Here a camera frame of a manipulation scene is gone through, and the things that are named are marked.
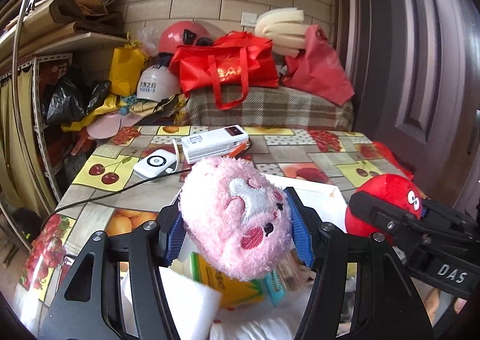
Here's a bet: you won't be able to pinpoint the fruit print tablecloth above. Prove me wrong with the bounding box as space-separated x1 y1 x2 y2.
17 124 413 303

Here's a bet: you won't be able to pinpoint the yellow curtain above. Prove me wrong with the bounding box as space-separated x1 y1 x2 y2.
0 70 51 221

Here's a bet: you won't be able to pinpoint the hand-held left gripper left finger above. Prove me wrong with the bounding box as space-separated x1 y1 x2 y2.
38 201 186 340

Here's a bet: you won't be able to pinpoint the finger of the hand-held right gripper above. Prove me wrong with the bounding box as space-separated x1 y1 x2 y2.
348 190 425 251
421 198 480 251

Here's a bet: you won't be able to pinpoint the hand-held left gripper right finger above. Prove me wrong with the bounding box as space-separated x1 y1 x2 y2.
286 187 434 340

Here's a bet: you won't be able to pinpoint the yellow green packet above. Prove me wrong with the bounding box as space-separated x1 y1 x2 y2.
188 251 266 309

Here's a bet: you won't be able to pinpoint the pink plush toy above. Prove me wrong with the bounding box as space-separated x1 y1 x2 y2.
178 156 294 281

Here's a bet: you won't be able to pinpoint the blue tissue pack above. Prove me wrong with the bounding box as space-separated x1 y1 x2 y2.
264 269 287 308

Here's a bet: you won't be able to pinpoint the red tote bag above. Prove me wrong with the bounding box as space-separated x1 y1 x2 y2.
169 31 280 111

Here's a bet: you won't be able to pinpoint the yellow shopping bag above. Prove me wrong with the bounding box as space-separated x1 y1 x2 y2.
109 45 152 98

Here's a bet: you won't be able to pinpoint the white charging cable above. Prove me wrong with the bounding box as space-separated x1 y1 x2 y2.
172 137 182 174

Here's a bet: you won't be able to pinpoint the white cardboard box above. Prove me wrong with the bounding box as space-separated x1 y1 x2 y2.
120 174 351 340

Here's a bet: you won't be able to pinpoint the red cloth behind table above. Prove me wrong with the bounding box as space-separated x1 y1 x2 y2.
372 141 415 180

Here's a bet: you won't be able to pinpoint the pink hat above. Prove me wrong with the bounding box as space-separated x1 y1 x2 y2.
86 113 140 140

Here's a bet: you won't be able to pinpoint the white foam block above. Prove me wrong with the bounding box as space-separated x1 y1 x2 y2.
157 269 223 340

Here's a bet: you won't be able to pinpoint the cardboard pile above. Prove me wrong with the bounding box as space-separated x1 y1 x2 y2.
49 0 129 38

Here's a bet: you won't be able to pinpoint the thin black cable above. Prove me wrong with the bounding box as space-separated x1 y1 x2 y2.
43 169 190 230

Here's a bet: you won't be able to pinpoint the metal shelf rack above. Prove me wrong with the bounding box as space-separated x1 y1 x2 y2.
30 53 76 191

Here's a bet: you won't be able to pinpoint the white helmet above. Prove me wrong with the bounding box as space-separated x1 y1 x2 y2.
135 64 180 103

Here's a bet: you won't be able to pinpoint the plaid cloth cover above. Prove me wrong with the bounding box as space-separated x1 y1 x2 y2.
186 84 355 135

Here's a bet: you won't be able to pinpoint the cream foam rolls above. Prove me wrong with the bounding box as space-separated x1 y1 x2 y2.
254 8 307 57

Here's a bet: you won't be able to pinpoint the black plastic bag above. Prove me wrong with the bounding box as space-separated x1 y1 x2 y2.
46 76 112 126

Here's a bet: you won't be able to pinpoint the brown panelled door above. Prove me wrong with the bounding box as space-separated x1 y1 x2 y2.
332 0 480 213

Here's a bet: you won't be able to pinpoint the red plush toy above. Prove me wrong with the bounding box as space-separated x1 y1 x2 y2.
344 174 426 248

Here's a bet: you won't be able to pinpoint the person's right hand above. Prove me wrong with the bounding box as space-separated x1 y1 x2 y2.
423 285 471 327

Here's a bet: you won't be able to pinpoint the large white power bank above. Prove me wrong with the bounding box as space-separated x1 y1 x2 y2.
181 125 251 165

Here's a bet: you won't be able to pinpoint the dark door handle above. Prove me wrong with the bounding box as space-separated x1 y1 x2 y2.
466 111 480 155

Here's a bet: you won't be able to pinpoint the red plastic bag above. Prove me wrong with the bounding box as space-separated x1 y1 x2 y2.
282 24 356 105

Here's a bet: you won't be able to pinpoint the red helmet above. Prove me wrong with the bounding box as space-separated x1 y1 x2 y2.
157 20 215 55

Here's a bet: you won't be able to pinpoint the white cloth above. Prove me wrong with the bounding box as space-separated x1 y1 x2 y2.
208 306 304 340

